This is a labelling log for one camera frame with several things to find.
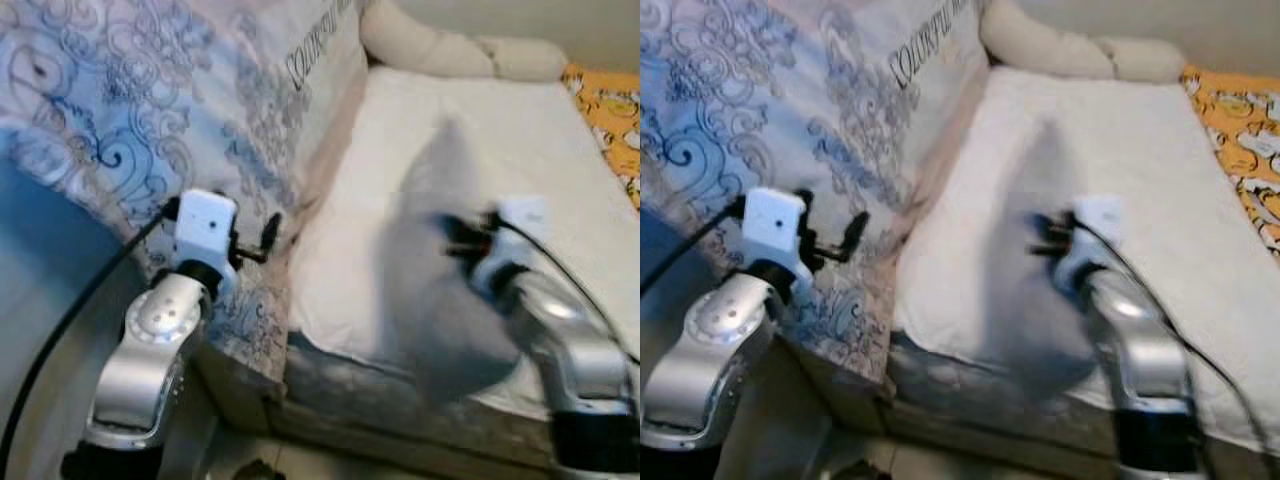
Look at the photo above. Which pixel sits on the grey pillow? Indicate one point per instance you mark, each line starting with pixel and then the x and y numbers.
pixel 440 320

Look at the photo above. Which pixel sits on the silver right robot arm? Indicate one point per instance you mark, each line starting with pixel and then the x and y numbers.
pixel 1140 360
pixel 560 350

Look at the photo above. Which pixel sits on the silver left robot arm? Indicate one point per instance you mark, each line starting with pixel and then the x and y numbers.
pixel 140 370
pixel 710 370

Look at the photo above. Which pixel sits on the white quilted mattress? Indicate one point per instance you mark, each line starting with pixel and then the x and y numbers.
pixel 520 140
pixel 1130 150

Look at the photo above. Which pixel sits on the long beige bolster pillow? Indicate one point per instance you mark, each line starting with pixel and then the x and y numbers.
pixel 440 50
pixel 1060 50

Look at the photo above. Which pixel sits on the yellow cartoon egg duvet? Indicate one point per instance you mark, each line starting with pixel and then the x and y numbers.
pixel 1245 140
pixel 615 120

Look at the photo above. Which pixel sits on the dark grey robot foot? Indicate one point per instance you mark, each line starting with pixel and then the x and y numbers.
pixel 262 470
pixel 862 470

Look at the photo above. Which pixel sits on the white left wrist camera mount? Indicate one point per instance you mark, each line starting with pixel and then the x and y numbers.
pixel 203 225
pixel 773 225

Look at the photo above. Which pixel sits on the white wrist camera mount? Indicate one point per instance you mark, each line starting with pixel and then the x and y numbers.
pixel 1100 215
pixel 203 225
pixel 520 215
pixel 773 225

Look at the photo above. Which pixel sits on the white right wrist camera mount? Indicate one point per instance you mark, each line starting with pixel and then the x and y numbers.
pixel 520 215
pixel 1100 215

